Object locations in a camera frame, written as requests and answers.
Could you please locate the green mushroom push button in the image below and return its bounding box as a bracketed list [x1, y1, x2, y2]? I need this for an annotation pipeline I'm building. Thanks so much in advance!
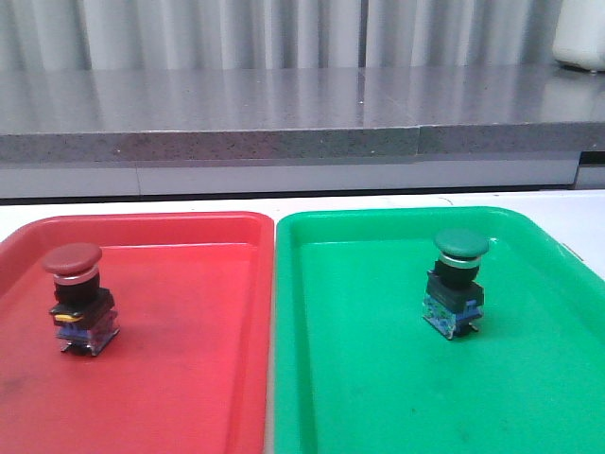
[423, 228, 490, 341]

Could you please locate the red mushroom push button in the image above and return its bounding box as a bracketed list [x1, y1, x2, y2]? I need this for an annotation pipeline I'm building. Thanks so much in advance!
[42, 242, 119, 357]

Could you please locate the red plastic tray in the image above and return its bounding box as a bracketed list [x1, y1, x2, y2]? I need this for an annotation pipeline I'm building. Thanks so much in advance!
[1, 212, 273, 453]

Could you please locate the green plastic tray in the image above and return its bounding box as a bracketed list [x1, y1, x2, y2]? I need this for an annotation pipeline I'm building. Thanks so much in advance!
[275, 207, 604, 453]

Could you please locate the grey stone counter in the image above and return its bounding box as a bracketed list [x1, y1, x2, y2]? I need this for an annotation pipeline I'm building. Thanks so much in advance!
[0, 64, 605, 199]

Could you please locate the white container on counter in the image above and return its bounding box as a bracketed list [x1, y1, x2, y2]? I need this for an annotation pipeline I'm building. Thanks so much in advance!
[552, 0, 604, 72]

